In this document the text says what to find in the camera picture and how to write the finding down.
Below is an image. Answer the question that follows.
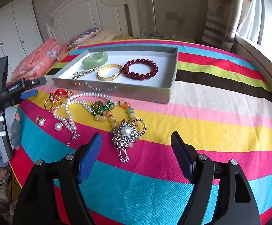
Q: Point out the embroidered patterned pillow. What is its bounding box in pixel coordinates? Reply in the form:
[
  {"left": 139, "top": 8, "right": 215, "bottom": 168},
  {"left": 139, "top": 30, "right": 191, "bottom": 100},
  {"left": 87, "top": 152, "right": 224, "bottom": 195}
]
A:
[{"left": 67, "top": 27, "right": 101, "bottom": 49}]

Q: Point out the wall power socket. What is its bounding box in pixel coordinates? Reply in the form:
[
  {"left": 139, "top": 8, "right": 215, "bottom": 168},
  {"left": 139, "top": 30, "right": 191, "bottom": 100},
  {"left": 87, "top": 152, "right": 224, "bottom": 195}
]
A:
[{"left": 165, "top": 11, "right": 185, "bottom": 22}]

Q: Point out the red bead bracelet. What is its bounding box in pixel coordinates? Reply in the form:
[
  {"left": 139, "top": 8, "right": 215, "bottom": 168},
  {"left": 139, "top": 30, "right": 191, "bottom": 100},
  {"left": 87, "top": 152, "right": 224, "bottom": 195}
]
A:
[{"left": 122, "top": 58, "right": 159, "bottom": 81}]

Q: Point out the gold bangle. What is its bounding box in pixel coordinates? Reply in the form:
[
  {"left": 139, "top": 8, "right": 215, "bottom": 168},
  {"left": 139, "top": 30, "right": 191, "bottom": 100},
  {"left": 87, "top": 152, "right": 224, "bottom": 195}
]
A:
[{"left": 97, "top": 64, "right": 123, "bottom": 81}]

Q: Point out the cream fluffy blanket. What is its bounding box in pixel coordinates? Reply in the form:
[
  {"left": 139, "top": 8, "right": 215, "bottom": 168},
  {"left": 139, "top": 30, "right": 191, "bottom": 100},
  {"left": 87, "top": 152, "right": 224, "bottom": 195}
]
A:
[{"left": 57, "top": 29, "right": 120, "bottom": 61}]

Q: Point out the striped curtain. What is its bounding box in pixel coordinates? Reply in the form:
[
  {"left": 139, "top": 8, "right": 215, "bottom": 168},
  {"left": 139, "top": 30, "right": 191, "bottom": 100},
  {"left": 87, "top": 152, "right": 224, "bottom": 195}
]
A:
[{"left": 201, "top": 0, "right": 243, "bottom": 52}]

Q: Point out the white bedside table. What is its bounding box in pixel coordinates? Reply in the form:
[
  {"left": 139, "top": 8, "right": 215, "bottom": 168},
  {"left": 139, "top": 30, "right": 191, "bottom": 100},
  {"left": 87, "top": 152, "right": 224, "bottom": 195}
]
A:
[{"left": 139, "top": 34, "right": 196, "bottom": 43}]

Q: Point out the grey cardboard tray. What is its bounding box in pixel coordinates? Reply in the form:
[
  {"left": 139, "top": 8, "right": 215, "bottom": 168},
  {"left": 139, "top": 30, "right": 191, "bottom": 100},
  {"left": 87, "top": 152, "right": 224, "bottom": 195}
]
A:
[{"left": 51, "top": 45, "right": 179, "bottom": 105}]

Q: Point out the gold ring set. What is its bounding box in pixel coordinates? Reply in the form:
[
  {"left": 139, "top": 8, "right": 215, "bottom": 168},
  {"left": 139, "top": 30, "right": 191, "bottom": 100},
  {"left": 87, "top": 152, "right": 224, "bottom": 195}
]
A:
[{"left": 44, "top": 93, "right": 62, "bottom": 112}]

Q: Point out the pearl earring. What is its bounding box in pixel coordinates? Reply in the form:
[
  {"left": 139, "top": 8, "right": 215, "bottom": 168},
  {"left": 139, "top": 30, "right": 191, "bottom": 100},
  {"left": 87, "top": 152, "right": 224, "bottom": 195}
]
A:
[
  {"left": 35, "top": 115, "right": 46, "bottom": 127},
  {"left": 54, "top": 122, "right": 63, "bottom": 132}
]

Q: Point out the red cord gold pendant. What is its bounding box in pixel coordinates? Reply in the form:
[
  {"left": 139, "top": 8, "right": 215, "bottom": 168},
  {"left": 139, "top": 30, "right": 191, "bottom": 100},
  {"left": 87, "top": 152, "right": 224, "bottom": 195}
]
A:
[{"left": 54, "top": 88, "right": 74, "bottom": 98}]

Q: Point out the white standing lamp pole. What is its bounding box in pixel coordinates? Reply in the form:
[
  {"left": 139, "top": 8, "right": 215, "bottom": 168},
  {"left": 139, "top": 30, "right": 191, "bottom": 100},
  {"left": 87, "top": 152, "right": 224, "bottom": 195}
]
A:
[{"left": 151, "top": 0, "right": 157, "bottom": 36}]

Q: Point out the white wardrobe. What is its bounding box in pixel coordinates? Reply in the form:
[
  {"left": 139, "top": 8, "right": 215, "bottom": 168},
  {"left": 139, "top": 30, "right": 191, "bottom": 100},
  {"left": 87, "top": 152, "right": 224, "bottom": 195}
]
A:
[{"left": 0, "top": 0, "right": 43, "bottom": 80}]

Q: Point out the pearl earring right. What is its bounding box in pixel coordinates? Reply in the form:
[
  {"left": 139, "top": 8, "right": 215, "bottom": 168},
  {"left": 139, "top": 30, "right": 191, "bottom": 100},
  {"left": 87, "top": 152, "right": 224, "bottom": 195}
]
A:
[{"left": 54, "top": 122, "right": 63, "bottom": 132}]

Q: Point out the white charger cable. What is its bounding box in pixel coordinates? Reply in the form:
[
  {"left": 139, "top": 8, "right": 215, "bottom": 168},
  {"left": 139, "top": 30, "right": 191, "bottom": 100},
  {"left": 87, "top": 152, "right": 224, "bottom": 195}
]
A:
[{"left": 141, "top": 19, "right": 185, "bottom": 40}]

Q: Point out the pearl earring left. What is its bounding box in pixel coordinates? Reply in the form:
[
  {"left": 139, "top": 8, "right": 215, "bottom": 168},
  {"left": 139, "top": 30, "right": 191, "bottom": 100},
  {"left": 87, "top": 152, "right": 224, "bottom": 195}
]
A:
[{"left": 35, "top": 115, "right": 46, "bottom": 127}]

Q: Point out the silver pearl brooch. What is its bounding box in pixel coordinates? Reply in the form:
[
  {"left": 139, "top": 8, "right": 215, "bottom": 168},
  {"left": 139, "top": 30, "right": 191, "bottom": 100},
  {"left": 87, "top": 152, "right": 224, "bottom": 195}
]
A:
[{"left": 112, "top": 118, "right": 146, "bottom": 163}]

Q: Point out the striped colourful bedspread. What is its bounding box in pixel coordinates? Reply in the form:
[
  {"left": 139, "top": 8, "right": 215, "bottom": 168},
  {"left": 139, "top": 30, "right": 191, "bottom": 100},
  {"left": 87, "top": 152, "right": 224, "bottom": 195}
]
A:
[{"left": 11, "top": 40, "right": 272, "bottom": 224}]

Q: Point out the green orange bead bracelet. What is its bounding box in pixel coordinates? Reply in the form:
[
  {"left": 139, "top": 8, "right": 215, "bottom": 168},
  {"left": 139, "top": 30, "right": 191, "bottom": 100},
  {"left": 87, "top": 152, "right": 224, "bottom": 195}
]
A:
[{"left": 90, "top": 100, "right": 137, "bottom": 129}]

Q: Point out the white pearl necklace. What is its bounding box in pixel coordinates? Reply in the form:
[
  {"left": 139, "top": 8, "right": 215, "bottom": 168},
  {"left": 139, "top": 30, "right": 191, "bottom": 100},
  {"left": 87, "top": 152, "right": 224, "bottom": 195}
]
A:
[{"left": 52, "top": 91, "right": 112, "bottom": 147}]

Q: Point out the white headboard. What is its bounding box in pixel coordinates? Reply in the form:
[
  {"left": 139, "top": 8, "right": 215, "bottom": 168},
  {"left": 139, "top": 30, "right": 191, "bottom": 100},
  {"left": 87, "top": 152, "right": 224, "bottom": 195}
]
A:
[{"left": 46, "top": 0, "right": 142, "bottom": 44}]

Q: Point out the green jade bangle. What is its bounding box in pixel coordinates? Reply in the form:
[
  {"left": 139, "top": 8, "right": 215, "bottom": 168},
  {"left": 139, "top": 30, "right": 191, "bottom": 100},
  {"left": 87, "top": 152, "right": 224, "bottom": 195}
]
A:
[{"left": 82, "top": 52, "right": 109, "bottom": 70}]

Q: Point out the pink folded quilt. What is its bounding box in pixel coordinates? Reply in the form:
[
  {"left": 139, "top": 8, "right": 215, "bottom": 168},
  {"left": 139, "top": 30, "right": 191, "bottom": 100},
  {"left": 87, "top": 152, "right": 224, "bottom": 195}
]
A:
[{"left": 10, "top": 38, "right": 67, "bottom": 82}]

